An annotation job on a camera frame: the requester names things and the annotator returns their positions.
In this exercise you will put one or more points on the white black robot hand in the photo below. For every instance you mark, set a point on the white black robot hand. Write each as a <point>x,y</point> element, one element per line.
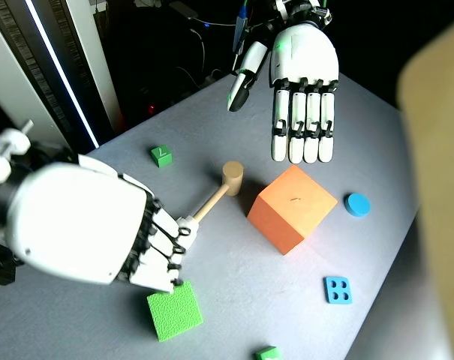
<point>305,56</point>
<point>76,221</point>

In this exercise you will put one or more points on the wooden mallet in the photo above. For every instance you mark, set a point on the wooden mallet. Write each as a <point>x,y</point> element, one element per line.
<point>232,180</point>

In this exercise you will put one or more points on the large orange cube block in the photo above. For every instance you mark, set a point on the large orange cube block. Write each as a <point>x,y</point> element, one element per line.
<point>286,221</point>

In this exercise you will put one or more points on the small plain green block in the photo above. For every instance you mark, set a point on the small plain green block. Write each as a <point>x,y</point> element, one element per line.
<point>267,354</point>

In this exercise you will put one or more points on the blue four-hole square block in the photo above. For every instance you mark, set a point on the blue four-hole square block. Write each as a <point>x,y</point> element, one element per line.
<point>338,291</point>

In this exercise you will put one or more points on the small green printed cube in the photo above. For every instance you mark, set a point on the small green printed cube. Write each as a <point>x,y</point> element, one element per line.
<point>161,156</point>

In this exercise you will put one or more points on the grey table cloth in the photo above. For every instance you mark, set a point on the grey table cloth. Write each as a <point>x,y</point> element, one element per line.
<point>230,270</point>

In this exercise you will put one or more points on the beige blurry panel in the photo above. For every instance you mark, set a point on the beige blurry panel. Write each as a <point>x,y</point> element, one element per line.
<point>440,187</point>

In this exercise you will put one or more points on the white black frame post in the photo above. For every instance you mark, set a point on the white black frame post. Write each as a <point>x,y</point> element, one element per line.
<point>91,56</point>

